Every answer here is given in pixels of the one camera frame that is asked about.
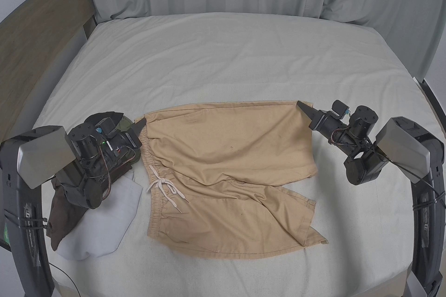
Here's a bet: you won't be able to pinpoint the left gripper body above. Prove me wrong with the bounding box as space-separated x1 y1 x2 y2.
111 130 141 155

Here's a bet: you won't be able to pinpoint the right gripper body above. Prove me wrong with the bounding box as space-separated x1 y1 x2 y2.
309 109 337 141

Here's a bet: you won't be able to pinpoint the beige shorts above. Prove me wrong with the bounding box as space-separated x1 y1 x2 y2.
141 100 329 261

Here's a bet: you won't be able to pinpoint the olive green garment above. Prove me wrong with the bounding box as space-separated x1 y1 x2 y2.
118 116 141 164

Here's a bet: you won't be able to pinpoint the black garment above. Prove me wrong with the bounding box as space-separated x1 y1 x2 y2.
85 112 124 124

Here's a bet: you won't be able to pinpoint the white garment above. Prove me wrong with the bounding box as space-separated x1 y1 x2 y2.
56 172 143 261

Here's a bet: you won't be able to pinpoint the bed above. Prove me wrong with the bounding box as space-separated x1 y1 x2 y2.
0 0 446 297

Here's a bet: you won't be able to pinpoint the brown garment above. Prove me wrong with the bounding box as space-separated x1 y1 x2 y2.
47 163 134 252

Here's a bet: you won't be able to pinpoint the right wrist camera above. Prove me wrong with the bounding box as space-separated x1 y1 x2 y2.
331 100 351 119

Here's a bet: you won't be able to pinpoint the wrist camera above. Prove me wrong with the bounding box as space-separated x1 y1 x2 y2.
331 100 351 119
96 117 121 138

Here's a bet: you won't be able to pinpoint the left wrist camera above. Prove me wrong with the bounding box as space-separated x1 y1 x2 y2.
96 117 121 138

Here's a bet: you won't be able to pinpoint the black cable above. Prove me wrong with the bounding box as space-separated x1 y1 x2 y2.
390 158 446 200
49 262 79 297

